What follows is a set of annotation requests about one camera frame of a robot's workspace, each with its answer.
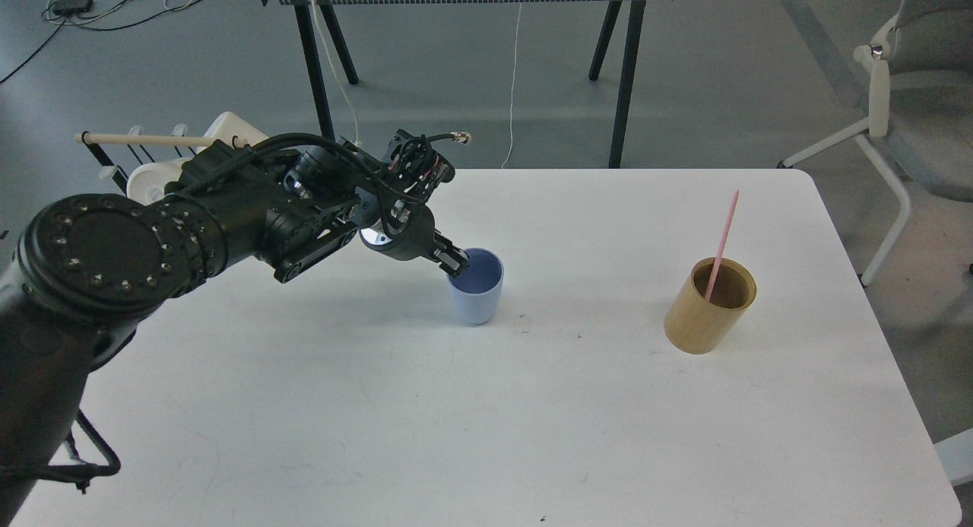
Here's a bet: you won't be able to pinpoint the white hanging cable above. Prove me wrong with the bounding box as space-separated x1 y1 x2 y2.
500 2 524 170

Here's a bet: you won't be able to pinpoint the grey office chair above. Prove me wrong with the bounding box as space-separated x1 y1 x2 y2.
779 0 972 287

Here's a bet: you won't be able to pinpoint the black wire rack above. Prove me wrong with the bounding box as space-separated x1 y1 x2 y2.
75 132 132 198

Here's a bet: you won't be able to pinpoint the wooden dowel rod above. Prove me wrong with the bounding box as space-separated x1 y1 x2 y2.
74 132 249 148

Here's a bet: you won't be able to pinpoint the bamboo cylinder holder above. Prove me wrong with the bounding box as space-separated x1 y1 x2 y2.
664 257 757 354

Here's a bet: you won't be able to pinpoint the black floor cables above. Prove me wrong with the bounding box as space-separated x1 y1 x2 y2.
0 0 236 83

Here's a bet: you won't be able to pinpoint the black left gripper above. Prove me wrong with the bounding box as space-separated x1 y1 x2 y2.
359 208 470 278

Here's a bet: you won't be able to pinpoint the pink chopstick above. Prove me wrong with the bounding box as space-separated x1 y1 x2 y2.
703 189 740 304

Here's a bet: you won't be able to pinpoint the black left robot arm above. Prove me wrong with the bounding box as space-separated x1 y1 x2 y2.
1 132 470 525

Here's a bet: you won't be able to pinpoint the white hanging cord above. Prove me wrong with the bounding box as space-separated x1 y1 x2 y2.
306 0 363 148

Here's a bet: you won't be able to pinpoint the blue plastic cup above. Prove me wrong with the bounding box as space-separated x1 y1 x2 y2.
447 249 505 325

